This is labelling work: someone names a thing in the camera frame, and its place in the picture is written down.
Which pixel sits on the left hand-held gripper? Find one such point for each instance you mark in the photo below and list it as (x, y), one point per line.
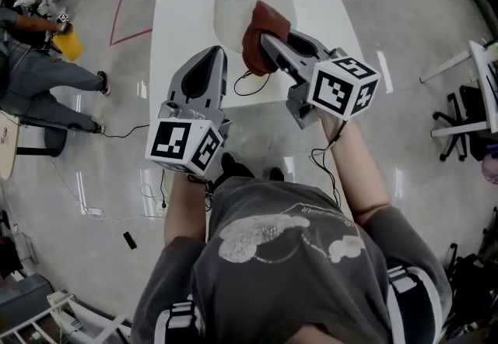
(183, 109)

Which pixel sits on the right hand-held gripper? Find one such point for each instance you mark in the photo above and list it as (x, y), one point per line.
(338, 85)

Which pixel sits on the brown cloth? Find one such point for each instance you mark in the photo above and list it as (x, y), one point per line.
(257, 43)

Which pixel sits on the person's left forearm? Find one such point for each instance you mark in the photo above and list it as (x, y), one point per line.
(184, 210)

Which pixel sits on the person's right forearm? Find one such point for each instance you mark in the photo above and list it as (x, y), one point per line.
(358, 171)

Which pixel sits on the person's black shoe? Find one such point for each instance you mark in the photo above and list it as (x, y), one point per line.
(235, 168)
(276, 174)

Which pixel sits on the yellow bag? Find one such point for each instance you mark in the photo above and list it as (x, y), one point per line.
(70, 46)

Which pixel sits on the white power strip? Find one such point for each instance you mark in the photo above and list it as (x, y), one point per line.
(95, 213)

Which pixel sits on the small black device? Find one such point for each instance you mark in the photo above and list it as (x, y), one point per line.
(130, 240)

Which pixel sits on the black round stool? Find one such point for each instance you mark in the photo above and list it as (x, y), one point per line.
(43, 142)

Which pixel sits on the wooden round table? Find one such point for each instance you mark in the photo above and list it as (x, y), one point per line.
(7, 148)

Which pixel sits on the person's grey printed shirt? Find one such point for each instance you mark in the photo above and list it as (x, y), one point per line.
(280, 276)

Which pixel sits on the black office chair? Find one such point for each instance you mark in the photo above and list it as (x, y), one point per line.
(463, 116)

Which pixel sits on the white desk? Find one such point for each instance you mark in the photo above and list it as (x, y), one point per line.
(480, 62)

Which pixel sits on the pink bag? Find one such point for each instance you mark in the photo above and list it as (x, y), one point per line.
(491, 168)

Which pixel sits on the grey storage box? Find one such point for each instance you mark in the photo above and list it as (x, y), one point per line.
(23, 295)

